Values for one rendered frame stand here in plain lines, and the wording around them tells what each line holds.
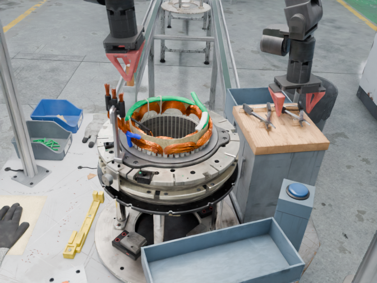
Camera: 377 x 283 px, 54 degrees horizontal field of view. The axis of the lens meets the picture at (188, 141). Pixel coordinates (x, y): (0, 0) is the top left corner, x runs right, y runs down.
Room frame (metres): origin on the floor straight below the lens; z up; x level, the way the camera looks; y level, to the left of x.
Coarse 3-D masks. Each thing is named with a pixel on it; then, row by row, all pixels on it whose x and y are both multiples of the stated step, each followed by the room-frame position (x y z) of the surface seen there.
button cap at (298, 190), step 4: (292, 184) 0.61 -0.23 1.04; (296, 184) 0.61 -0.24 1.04; (300, 184) 0.61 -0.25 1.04; (288, 188) 0.60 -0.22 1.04; (292, 188) 0.59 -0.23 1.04; (296, 188) 0.59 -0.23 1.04; (300, 188) 0.59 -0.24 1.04; (304, 188) 0.59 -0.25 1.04; (292, 192) 0.58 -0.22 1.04; (296, 192) 0.58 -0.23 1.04; (300, 192) 0.58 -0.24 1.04; (304, 192) 0.58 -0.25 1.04; (296, 196) 0.58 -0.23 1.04; (300, 196) 0.57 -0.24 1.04; (304, 196) 0.58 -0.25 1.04
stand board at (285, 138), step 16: (256, 112) 0.87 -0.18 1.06; (272, 112) 0.88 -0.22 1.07; (304, 112) 0.89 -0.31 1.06; (240, 128) 0.83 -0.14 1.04; (256, 128) 0.79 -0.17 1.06; (272, 128) 0.80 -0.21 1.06; (288, 128) 0.80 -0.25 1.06; (304, 128) 0.80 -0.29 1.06; (256, 144) 0.72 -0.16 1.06; (272, 144) 0.72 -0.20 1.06; (288, 144) 0.73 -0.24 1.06; (304, 144) 0.73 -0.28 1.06; (320, 144) 0.74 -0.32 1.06
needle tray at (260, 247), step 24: (192, 240) 0.43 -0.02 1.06; (216, 240) 0.44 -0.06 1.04; (240, 240) 0.46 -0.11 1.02; (264, 240) 0.46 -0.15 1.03; (288, 240) 0.43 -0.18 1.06; (144, 264) 0.38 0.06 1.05; (168, 264) 0.40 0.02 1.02; (192, 264) 0.40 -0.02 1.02; (216, 264) 0.40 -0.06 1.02; (240, 264) 0.41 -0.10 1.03; (264, 264) 0.41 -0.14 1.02; (288, 264) 0.41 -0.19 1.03
